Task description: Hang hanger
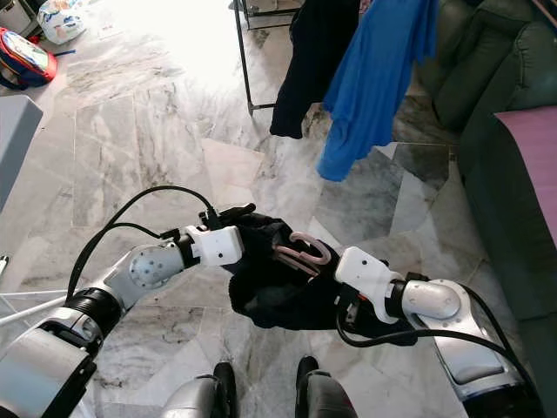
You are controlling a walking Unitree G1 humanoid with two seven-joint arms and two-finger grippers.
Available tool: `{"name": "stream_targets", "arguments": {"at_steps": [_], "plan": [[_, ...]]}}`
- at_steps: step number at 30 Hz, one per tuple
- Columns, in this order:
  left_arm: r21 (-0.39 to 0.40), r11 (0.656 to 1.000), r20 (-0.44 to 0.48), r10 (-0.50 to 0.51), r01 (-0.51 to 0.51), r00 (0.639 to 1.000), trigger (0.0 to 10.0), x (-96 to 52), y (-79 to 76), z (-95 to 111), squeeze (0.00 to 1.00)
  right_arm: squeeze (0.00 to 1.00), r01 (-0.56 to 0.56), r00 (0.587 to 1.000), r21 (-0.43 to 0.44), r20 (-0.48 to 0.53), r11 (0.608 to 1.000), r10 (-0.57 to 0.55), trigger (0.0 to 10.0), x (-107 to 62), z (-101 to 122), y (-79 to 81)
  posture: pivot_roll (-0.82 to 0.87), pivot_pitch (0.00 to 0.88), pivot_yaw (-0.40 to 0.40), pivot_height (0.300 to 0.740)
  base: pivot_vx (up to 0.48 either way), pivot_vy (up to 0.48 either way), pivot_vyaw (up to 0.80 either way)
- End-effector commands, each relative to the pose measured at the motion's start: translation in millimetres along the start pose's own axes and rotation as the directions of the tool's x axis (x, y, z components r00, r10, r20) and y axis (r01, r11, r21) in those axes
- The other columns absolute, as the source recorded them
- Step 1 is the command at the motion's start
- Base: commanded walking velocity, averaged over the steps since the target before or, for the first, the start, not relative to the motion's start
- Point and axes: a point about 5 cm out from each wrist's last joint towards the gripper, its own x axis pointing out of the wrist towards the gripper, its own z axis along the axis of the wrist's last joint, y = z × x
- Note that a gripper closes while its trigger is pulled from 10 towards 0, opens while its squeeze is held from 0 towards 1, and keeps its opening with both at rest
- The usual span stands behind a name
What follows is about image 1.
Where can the dark navy shorts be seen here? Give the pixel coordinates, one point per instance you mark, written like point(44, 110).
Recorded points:
point(278, 296)

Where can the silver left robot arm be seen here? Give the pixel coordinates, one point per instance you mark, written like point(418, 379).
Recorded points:
point(70, 340)

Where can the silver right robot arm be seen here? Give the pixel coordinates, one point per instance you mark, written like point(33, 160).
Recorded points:
point(444, 305)

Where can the black metal clothes rack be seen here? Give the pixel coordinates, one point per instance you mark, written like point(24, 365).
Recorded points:
point(244, 61)

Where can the dark navy hanging garment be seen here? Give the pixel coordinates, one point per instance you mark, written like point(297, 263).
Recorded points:
point(318, 70)

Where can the blue shirt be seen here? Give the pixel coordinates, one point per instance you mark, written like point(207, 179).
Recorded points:
point(374, 87)

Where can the dark green sofa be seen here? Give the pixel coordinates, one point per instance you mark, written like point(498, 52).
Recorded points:
point(505, 192)

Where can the grey folding table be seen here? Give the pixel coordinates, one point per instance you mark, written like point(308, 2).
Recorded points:
point(17, 139)

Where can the pink cushion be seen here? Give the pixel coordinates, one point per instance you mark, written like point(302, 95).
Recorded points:
point(535, 161)

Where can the red blue backpack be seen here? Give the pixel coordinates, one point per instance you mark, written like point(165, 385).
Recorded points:
point(28, 59)

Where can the white printed plastic bag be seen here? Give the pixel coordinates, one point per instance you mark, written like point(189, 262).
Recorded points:
point(63, 22)

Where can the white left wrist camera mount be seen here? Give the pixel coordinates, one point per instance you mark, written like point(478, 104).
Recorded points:
point(218, 246)

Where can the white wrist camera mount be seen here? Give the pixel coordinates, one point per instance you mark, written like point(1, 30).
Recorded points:
point(370, 275)
point(218, 246)

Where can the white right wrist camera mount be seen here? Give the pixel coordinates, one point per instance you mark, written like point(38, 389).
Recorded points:
point(370, 275)

